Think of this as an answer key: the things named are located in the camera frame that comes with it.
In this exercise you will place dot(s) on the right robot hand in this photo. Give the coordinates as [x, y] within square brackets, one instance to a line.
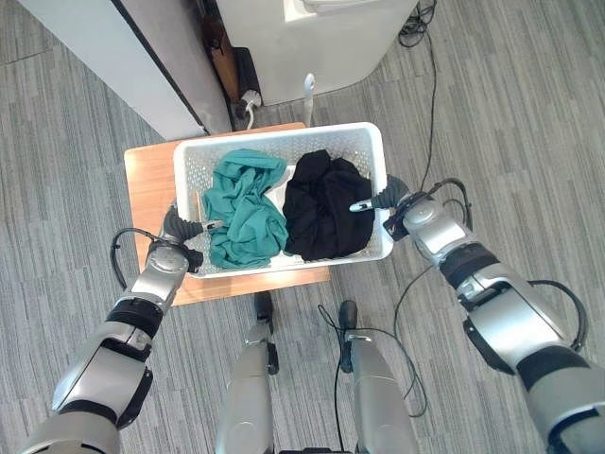
[385, 197]

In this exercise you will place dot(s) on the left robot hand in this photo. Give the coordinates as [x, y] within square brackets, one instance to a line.
[182, 227]

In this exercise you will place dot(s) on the white perforated laundry basket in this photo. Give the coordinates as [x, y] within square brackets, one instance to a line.
[283, 146]

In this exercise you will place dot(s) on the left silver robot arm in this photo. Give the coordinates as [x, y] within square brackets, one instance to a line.
[111, 345]

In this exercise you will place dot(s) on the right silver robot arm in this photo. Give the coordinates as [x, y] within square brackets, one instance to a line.
[491, 302]

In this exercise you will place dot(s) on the small wooden table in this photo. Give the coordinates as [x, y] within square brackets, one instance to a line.
[151, 189]

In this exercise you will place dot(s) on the black garment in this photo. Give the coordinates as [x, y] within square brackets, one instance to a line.
[326, 208]

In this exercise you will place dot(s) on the teal green garment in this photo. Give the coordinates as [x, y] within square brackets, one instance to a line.
[246, 208]

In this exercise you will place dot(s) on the left silver robot leg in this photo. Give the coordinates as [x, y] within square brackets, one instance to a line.
[250, 378]

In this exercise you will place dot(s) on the white washing machine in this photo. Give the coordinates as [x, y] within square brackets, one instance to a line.
[321, 42]

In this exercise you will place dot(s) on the black power adapter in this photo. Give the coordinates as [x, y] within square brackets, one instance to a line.
[247, 71]

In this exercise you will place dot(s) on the white cabinet with black edge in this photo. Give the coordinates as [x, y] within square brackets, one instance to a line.
[137, 61]

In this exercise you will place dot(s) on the brown wooden board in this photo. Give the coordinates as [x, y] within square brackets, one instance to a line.
[222, 52]

